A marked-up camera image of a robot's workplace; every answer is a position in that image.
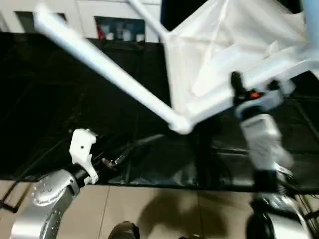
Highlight white plastic table leg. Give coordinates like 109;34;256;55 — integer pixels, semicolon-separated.
128;0;172;40
302;0;319;63
33;4;194;135

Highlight black work mat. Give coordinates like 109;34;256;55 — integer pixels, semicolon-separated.
0;31;319;192

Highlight black speaker with gold label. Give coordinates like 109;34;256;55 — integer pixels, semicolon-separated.
159;0;200;32

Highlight white sideboard with glass doors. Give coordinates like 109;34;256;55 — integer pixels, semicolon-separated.
0;0;162;43

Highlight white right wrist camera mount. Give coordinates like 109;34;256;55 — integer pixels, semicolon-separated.
235;79;297;120

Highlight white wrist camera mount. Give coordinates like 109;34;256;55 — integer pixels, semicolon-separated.
235;79;297;120
69;128;99;185

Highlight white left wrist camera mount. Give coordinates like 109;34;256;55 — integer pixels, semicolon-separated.
69;128;99;185

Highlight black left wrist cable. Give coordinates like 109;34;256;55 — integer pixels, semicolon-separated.
14;136;73;185

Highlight black metal frame leg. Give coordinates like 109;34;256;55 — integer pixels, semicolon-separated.
0;179;33;215

